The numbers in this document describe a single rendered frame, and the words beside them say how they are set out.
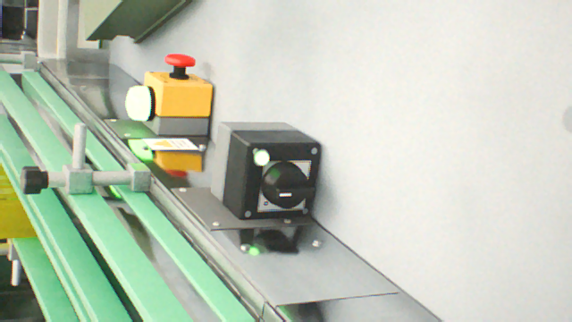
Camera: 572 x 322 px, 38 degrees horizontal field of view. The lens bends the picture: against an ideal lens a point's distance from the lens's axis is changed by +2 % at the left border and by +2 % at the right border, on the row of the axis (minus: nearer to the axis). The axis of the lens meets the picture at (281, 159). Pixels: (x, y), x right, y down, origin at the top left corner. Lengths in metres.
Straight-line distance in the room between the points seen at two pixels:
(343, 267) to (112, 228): 0.23
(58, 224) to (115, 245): 0.25
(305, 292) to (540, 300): 0.18
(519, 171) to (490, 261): 0.07
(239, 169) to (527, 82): 0.31
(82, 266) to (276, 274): 0.27
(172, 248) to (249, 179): 0.10
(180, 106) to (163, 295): 0.41
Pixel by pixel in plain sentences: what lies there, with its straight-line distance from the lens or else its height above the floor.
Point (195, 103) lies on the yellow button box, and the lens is 1.05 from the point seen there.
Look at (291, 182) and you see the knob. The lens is 0.78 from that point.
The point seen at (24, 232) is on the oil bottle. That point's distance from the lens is 1.19.
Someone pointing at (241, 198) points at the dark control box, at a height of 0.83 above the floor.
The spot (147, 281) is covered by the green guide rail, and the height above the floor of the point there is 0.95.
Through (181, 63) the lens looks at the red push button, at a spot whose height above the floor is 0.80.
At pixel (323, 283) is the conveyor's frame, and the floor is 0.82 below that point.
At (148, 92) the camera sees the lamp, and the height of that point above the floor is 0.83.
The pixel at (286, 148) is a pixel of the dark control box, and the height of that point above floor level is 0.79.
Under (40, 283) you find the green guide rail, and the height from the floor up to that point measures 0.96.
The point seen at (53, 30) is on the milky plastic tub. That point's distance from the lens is 1.66.
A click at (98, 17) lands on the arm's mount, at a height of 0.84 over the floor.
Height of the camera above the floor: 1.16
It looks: 28 degrees down
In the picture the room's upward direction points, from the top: 91 degrees counter-clockwise
